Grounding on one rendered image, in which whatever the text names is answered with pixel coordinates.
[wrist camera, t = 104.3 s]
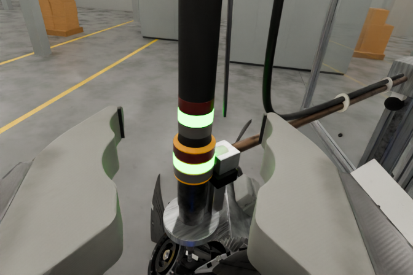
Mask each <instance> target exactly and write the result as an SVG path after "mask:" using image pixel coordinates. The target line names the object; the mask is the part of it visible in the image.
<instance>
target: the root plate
mask: <svg viewBox="0 0 413 275"><path fill-rule="evenodd" d="M237 252H238V251H237ZM234 253H236V252H231V253H230V254H231V255H232V254H234ZM221 256H222V259H223V260H224V259H226V258H227V255H226V254H222V255H221ZM228 257H229V256H228ZM209 262H211V264H212V266H211V267H210V268H208V267H207V263H206V264H204V265H202V266H201V267H199V268H197V269H196V270H195V273H207V272H212V270H213V268H214V267H215V266H216V265H218V264H219V262H216V258H214V259H213V260H211V261H209ZM209 262H208V263H209Z"/></svg>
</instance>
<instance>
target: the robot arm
mask: <svg viewBox="0 0 413 275"><path fill-rule="evenodd" d="M121 138H125V132H124V111H123V107H121V106H118V107H117V106H108V107H105V108H104V109H102V110H101V111H99V112H97V113H96V114H94V115H93V116H91V117H89V118H88V119H86V120H84V121H83V122H81V123H79V124H78V125H76V126H74V127H72V128H71V129H69V130H68V131H66V132H65V133H63V134H62V135H60V136H59V137H57V138H56V139H55V140H54V141H52V142H51V143H50V144H49V145H48V146H47V147H46V148H44V149H43V150H42V151H41V152H40V153H39V154H38V155H37V156H36V157H35V158H34V159H33V160H32V161H24V162H19V163H18V164H17V165H16V166H15V167H14V168H12V169H11V170H10V171H9V172H8V173H7V174H6V175H5V176H4V177H3V178H2V179H0V275H102V274H104V273H105V272H106V271H107V270H108V269H109V268H110V267H111V266H112V265H114V264H115V263H116V262H117V261H118V260H119V258H120V257H121V255H122V252H123V222H122V216H121V211H120V204H119V198H118V194H117V187H116V184H115V183H114V182H113V181H112V178H113V177H114V175H115V174H116V172H117V171H118V170H119V159H118V154H117V145H118V143H119V142H120V141H121ZM258 143H259V144H261V145H262V148H263V149H264V155H263V159H262V164H261V169H260V175H261V177H262V178H263V180H264V182H265V184H264V185H263V186H262V187H261V188H260V189H259V191H258V196H257V199H256V204H255V207H254V212H253V217H252V221H251V225H250V233H249V239H248V248H247V256H248V259H249V261H250V263H251V264H252V265H253V266H254V267H255V268H256V269H257V270H258V271H259V273H260V274H261V275H413V246H412V245H411V244H410V242H409V241H408V240H407V239H406V238H405V237H404V236H403V234H402V233H401V232H400V231H399V229H397V227H395V225H394V224H393V223H392V222H391V220H390V219H389V218H388V217H387V216H386V215H385V214H384V212H383V211H382V210H381V209H380V207H378V205H377V204H376V203H375V202H374V200H373V199H372V198H371V197H370V196H369V195H368V194H367V193H366V191H365V190H364V189H363V188H362V186H361V185H360V184H359V183H358V182H357V181H356V180H355V178H354V177H353V176H352V175H351V174H350V173H346V172H340V171H339V170H338V169H337V167H336V166H335V165H334V163H333V162H332V161H331V160H330V159H329V158H328V156H327V155H326V154H325V153H324V152H323V151H322V150H321V149H320V148H319V147H318V146H317V145H316V144H314V143H313V142H312V141H311V140H310V139H309V138H307V137H306V136H304V135H303V134H302V133H301V132H300V131H298V130H297V129H295V127H293V126H292V125H290V124H289V123H288V122H287V121H285V120H284V119H282V118H281V117H280V116H279V115H277V114H276V113H273V112H269V113H263V116H262V122H261V129H260V134H259V142H258Z"/></svg>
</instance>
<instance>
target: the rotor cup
mask: <svg viewBox="0 0 413 275"><path fill-rule="evenodd" d="M166 250H170V254H169V257H168V258H167V259H166V260H163V255H164V253H165V251H166ZM186 251H188V250H187V249H186V246H182V245H179V244H177V243H175V242H174V241H172V240H171V239H170V238H169V237H168V236H167V234H166V233H164V234H163V235H162V237H161V238H160V239H159V241H158V242H157V244H156V245H155V247H154V250H153V252H152V255H151V257H150V261H149V265H148V270H147V275H193V274H194V273H195V270H196V269H197V268H199V267H201V266H202V265H204V264H206V263H208V262H209V261H211V260H213V259H214V258H216V257H217V256H218V255H222V254H226V252H228V251H229V249H228V248H227V247H226V246H225V245H224V244H221V243H220V242H218V241H209V242H206V243H204V244H202V245H200V246H195V247H194V249H193V251H192V253H193V254H194V255H196V256H198V260H195V259H193V258H192V261H191V262H188V260H187V255H186Z"/></svg>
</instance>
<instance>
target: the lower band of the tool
mask: <svg viewBox="0 0 413 275"><path fill-rule="evenodd" d="M211 137H212V140H211V142H210V143H209V144H208V145H207V146H204V147H201V148H190V147H186V146H184V145H182V144H180V143H179V141H178V134H176V135H175V137H174V139H173V143H174V145H175V147H176V148H177V149H178V150H180V151H182V152H184V153H189V154H202V153H206V152H209V151H210V150H212V149H213V148H214V146H215V144H216V139H215V138H214V136H213V135H211ZM176 159H177V158H176ZM177 160H178V159H177ZM179 161H180V162H182V163H185V162H183V161H181V160H179ZM209 161H210V160H209ZM209 161H207V162H209ZM207 162H204V163H207ZM204 163H199V164H190V163H185V164H189V165H201V164H204ZM176 169H177V170H179V169H178V168H177V167H176ZM209 170H210V169H209ZM209 170H208V171H209ZM179 171H180V170H179ZM208 171H206V172H208ZM181 172H182V171H181ZM206 172H203V173H206ZM183 173H185V172H183ZM203 173H200V174H203ZM185 174H188V173H185ZM174 175H175V174H174ZM189 175H199V174H189ZM175 177H176V176H175ZM211 177H212V176H211ZM176 178H177V177H176ZM177 179H178V178H177ZM210 179H211V178H209V179H208V180H210ZM178 180H179V179H178ZM208 180H206V181H204V182H202V183H198V184H189V183H186V182H183V181H181V180H179V181H180V182H182V183H184V184H188V185H200V184H203V183H205V182H207V181H208Z"/></svg>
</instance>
